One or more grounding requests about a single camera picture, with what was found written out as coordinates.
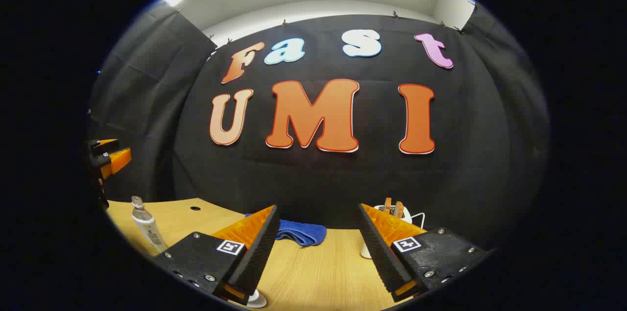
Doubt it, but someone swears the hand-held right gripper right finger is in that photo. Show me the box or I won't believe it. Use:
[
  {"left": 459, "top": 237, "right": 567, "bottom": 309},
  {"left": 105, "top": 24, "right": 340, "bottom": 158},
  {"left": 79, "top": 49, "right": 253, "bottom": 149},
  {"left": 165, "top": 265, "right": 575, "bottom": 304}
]
[{"left": 358, "top": 203, "right": 488, "bottom": 303}]

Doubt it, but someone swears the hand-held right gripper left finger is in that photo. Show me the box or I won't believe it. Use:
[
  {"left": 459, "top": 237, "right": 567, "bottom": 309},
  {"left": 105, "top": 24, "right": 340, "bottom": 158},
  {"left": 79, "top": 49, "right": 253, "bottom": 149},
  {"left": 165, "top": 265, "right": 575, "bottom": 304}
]
[{"left": 153, "top": 205, "right": 282, "bottom": 306}]

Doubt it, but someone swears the white teacup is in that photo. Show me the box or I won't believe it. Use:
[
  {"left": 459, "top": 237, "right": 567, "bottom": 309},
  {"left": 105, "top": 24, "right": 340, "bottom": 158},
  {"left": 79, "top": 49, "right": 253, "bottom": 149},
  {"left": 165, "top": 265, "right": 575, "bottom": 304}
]
[{"left": 246, "top": 290, "right": 268, "bottom": 308}]

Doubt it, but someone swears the clear water bottle white label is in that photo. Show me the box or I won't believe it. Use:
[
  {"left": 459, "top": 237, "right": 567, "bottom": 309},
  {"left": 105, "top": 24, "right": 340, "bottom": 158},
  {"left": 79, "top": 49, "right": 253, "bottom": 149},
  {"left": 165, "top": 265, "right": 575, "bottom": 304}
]
[{"left": 131, "top": 196, "right": 168, "bottom": 254}]

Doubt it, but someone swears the blue towel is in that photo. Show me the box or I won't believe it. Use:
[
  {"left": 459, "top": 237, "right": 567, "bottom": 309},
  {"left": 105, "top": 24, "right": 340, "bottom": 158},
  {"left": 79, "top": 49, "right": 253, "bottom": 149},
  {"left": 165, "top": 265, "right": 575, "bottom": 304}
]
[{"left": 245, "top": 213, "right": 327, "bottom": 247}]

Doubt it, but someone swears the cream toaster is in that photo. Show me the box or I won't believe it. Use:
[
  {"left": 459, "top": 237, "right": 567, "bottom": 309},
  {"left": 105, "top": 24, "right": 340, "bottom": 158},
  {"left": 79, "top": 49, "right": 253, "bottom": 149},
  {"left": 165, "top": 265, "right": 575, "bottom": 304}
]
[{"left": 361, "top": 205, "right": 414, "bottom": 259}]

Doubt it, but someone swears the black backdrop cloth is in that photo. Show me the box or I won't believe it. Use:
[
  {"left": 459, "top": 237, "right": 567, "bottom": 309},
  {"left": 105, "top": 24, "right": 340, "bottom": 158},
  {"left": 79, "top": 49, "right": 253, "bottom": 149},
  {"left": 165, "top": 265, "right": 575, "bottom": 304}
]
[{"left": 88, "top": 5, "right": 552, "bottom": 253}]

